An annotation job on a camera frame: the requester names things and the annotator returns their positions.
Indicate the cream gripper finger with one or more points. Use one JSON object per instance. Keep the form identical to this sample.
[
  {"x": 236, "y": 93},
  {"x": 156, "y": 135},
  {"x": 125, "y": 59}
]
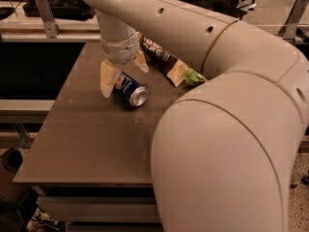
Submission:
[
  {"x": 140, "y": 62},
  {"x": 108, "y": 77}
]

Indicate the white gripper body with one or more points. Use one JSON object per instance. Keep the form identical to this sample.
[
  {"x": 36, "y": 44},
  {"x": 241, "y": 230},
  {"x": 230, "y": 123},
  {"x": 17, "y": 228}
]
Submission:
[{"x": 120, "y": 51}]

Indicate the blue pepsi can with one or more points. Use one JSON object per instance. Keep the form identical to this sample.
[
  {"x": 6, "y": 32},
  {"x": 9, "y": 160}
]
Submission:
[{"x": 131, "y": 90}]

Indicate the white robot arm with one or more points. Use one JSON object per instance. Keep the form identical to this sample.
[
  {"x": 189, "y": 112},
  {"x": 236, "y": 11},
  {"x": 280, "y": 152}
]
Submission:
[{"x": 223, "y": 154}]

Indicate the brown sea salt chip bag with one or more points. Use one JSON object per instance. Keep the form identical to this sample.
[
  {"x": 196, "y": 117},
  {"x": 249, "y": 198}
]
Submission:
[{"x": 172, "y": 67}]

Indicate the green snack bag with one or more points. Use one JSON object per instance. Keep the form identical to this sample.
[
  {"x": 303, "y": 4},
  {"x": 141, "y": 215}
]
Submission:
[{"x": 193, "y": 78}]

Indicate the black equipment box left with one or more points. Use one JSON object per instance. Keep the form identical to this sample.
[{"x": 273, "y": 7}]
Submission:
[{"x": 71, "y": 9}]

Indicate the grey table with drawers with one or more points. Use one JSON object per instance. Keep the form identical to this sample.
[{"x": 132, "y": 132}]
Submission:
[{"x": 90, "y": 162}]

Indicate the brown bin lower left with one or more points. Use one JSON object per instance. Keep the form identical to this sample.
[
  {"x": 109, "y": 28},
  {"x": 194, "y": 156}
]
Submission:
[{"x": 17, "y": 203}]

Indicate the left metal rail bracket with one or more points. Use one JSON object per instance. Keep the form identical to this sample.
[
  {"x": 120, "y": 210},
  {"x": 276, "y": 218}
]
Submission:
[{"x": 51, "y": 29}]

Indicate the metal rail bracket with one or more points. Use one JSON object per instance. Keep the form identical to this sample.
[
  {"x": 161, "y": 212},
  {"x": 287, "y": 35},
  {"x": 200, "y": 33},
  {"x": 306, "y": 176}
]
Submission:
[
  {"x": 51, "y": 29},
  {"x": 288, "y": 30}
]

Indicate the horizontal metal rail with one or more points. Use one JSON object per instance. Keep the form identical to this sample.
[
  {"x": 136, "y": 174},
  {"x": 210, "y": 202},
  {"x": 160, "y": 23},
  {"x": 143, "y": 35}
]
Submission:
[{"x": 17, "y": 37}]

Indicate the right metal rail bracket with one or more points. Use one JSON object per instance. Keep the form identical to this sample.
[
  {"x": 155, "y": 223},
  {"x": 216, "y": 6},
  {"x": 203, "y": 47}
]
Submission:
[{"x": 288, "y": 30}]

